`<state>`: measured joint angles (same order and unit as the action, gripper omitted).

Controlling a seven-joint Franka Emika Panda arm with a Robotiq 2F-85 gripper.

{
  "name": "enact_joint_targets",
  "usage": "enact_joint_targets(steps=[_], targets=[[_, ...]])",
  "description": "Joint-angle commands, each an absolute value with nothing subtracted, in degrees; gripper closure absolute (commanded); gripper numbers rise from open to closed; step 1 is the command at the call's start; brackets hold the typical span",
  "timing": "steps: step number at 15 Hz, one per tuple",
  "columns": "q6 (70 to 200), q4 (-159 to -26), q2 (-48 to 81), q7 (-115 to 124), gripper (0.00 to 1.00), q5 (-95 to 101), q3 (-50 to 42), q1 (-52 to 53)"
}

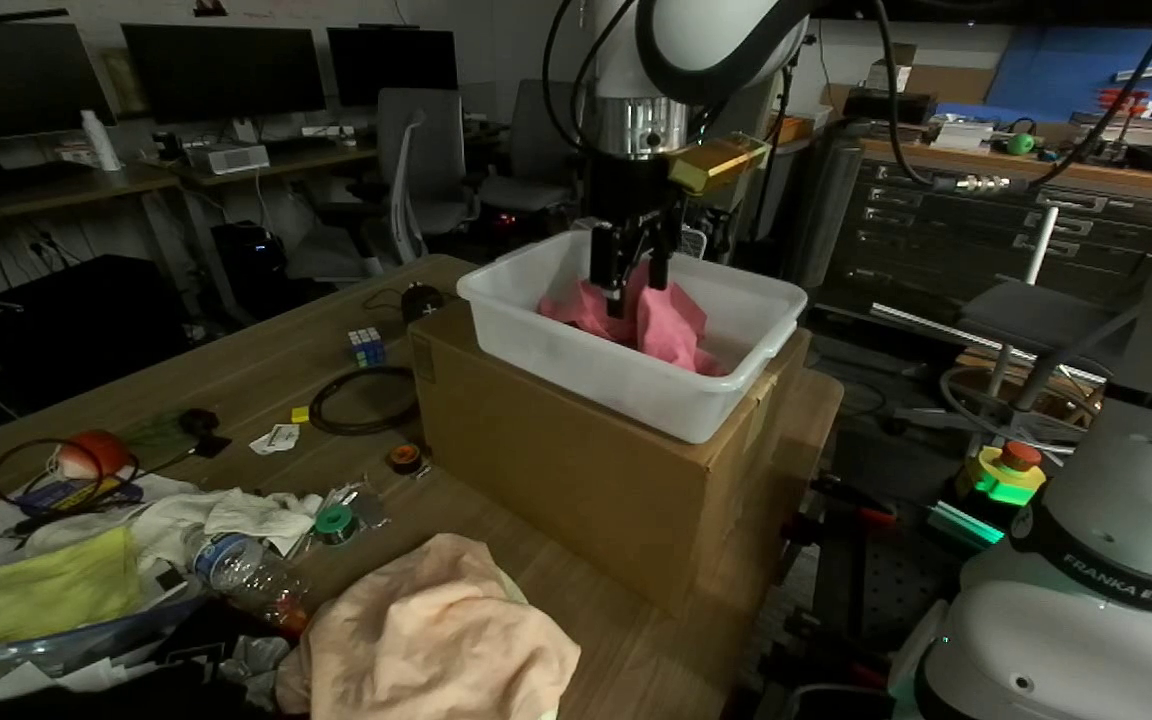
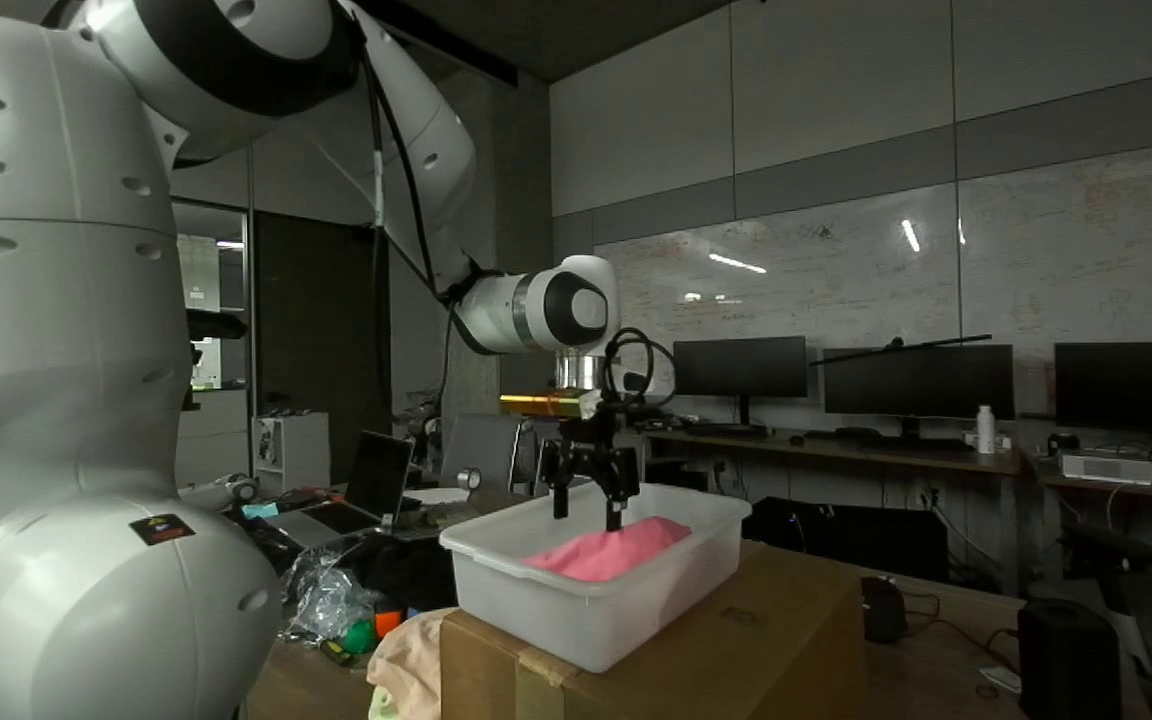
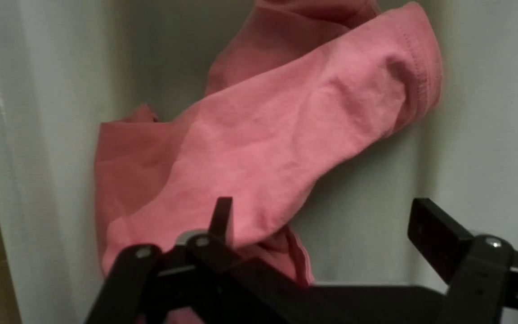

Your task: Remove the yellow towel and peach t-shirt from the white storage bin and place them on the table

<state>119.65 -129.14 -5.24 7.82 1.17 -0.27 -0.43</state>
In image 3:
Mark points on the white plastic storage bin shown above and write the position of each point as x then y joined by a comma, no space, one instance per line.
481,119

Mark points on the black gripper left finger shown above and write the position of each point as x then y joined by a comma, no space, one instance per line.
152,288

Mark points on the pink cloth garment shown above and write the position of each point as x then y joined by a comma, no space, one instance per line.
271,132

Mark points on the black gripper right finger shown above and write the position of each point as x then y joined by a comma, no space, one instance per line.
481,281

